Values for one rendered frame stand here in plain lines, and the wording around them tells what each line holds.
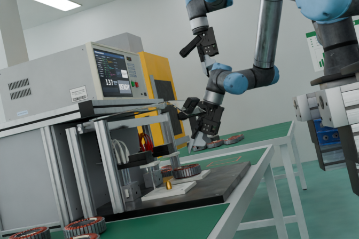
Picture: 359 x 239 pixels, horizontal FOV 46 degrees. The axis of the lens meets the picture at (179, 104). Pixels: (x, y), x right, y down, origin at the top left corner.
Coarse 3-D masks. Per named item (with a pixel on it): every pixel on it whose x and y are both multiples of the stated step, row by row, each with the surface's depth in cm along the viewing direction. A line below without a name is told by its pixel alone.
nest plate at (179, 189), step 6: (174, 186) 144; (180, 186) 141; (186, 186) 138; (192, 186) 141; (150, 192) 143; (156, 192) 140; (162, 192) 137; (168, 192) 135; (174, 192) 133; (180, 192) 132; (144, 198) 136; (150, 198) 135; (156, 198) 135
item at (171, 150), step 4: (164, 144) 170; (168, 144) 165; (156, 148) 165; (160, 148) 164; (164, 148) 164; (168, 148) 164; (172, 148) 168; (156, 152) 165; (160, 152) 164; (164, 152) 163; (168, 152) 163; (172, 152) 167; (176, 152) 166; (156, 156) 164; (164, 156) 164; (168, 156) 164; (148, 168) 166; (152, 168) 170
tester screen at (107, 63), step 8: (96, 56) 141; (104, 56) 147; (112, 56) 154; (120, 56) 161; (104, 64) 146; (112, 64) 152; (120, 64) 159; (104, 72) 144; (112, 72) 151; (104, 80) 143; (120, 80) 156; (128, 80) 163
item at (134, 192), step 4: (128, 184) 144; (132, 184) 143; (136, 184) 146; (124, 188) 142; (128, 188) 141; (132, 188) 142; (136, 188) 145; (124, 192) 142; (128, 192) 142; (132, 192) 142; (136, 192) 145; (140, 192) 148; (124, 196) 142; (132, 196) 141; (136, 196) 144; (124, 200) 142; (128, 200) 142; (132, 200) 141
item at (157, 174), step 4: (148, 172) 170; (152, 172) 166; (156, 172) 166; (160, 172) 171; (144, 176) 166; (148, 176) 165; (156, 176) 165; (160, 176) 170; (144, 180) 166; (148, 180) 165; (156, 180) 164; (160, 180) 169; (148, 184) 165; (152, 184) 165; (156, 184) 164
